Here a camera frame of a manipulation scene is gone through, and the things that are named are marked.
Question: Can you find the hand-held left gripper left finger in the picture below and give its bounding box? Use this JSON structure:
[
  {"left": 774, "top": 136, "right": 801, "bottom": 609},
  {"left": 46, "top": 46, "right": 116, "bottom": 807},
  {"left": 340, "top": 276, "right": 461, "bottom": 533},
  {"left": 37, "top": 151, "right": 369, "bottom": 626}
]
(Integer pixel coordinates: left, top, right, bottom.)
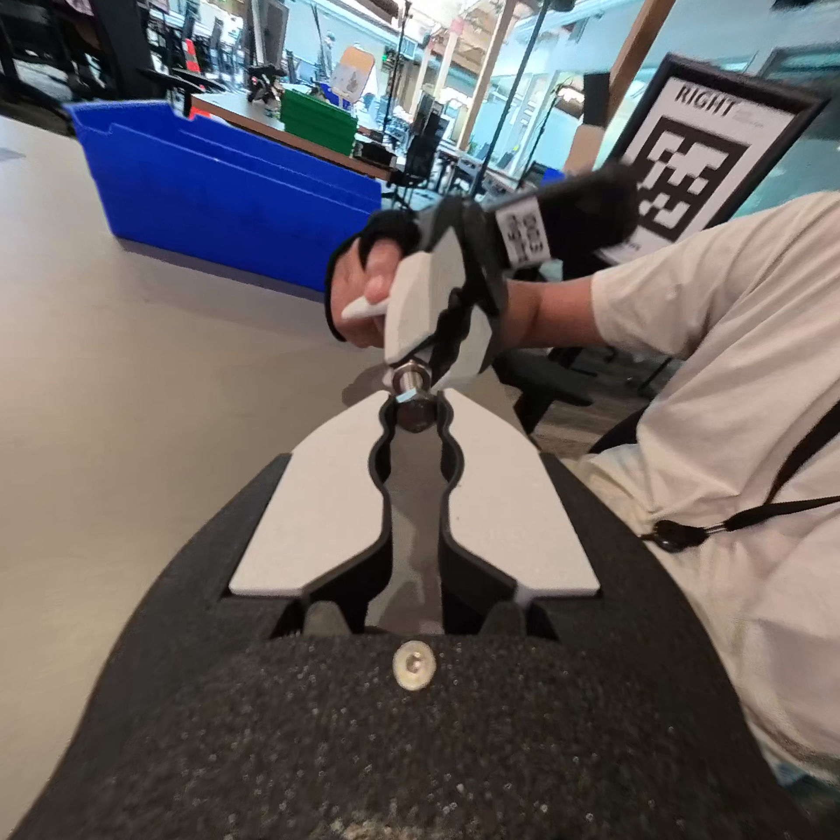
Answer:
[{"left": 228, "top": 389, "right": 396, "bottom": 596}]

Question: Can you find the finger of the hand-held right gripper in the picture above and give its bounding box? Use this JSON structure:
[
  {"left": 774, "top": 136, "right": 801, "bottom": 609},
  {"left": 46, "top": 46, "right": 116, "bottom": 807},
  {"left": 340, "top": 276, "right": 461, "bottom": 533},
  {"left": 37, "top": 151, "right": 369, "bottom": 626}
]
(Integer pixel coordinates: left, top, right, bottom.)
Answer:
[
  {"left": 433, "top": 308, "right": 497, "bottom": 393},
  {"left": 382, "top": 231, "right": 468, "bottom": 366}
]

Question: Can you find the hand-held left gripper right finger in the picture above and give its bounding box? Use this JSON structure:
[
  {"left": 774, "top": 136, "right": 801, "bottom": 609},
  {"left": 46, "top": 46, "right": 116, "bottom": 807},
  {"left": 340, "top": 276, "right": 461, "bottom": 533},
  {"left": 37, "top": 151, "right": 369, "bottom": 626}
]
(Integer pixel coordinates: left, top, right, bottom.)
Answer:
[{"left": 438, "top": 387, "right": 602, "bottom": 598}]

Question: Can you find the steel hex bolt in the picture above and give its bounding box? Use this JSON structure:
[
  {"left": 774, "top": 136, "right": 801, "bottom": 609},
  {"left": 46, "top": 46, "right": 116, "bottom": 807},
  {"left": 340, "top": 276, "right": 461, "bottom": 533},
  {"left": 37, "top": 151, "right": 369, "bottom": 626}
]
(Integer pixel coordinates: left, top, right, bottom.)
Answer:
[{"left": 392, "top": 351, "right": 439, "bottom": 434}]

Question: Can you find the person's right hand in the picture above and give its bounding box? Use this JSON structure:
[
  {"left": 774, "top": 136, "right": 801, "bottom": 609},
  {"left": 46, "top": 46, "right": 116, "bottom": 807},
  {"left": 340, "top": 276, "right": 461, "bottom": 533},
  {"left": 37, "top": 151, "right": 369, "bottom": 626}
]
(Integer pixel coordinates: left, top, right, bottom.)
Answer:
[{"left": 338, "top": 236, "right": 408, "bottom": 350}]

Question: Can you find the framed marker sign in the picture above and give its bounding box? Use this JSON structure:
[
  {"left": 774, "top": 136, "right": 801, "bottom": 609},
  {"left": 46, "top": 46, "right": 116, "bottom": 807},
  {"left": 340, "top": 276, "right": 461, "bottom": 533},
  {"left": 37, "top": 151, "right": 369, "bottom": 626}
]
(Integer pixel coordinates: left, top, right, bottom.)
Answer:
[{"left": 600, "top": 52, "right": 831, "bottom": 260}]

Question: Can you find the black tripod pole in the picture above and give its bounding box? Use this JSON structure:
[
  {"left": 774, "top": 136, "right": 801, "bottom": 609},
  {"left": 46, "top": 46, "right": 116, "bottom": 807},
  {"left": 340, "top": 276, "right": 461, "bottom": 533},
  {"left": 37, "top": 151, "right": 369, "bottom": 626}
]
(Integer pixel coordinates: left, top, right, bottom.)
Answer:
[{"left": 469, "top": 0, "right": 552, "bottom": 198}]

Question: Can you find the green plastic bin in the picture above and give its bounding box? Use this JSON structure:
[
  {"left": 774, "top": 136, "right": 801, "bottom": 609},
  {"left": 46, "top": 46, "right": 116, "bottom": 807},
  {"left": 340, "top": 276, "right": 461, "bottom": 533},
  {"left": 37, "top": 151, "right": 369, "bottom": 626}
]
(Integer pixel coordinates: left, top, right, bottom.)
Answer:
[{"left": 280, "top": 88, "right": 358, "bottom": 156}]

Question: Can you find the blue plastic bin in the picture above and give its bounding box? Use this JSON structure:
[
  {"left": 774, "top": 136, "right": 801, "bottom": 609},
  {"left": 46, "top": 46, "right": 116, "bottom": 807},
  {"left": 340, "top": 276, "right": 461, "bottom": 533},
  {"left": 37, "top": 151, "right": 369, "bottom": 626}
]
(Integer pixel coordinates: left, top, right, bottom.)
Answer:
[{"left": 66, "top": 98, "right": 383, "bottom": 293}]

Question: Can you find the wooden office desk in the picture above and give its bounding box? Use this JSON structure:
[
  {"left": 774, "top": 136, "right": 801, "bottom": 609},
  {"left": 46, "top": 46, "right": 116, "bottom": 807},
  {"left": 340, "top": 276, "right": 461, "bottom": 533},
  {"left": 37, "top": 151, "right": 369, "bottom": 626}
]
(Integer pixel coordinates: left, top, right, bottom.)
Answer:
[{"left": 190, "top": 92, "right": 395, "bottom": 185}]

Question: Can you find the small wooden board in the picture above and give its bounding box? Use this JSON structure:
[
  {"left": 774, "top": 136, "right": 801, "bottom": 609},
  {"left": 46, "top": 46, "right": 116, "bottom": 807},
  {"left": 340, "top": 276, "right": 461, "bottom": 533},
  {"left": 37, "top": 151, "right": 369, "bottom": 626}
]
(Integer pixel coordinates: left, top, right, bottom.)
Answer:
[{"left": 328, "top": 45, "right": 375, "bottom": 99}]

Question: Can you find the wooden post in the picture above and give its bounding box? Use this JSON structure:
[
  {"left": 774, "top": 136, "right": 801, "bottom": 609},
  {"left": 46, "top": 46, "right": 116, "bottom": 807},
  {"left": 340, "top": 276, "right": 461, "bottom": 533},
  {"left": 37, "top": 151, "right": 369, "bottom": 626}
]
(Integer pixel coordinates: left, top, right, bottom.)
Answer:
[{"left": 607, "top": 0, "right": 677, "bottom": 119}]

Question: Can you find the black lanyard strap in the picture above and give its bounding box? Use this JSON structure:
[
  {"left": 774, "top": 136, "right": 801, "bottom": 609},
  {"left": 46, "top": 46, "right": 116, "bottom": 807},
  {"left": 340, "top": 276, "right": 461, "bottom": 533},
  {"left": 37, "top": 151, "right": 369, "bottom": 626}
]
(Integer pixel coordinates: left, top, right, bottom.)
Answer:
[{"left": 591, "top": 400, "right": 840, "bottom": 552}]

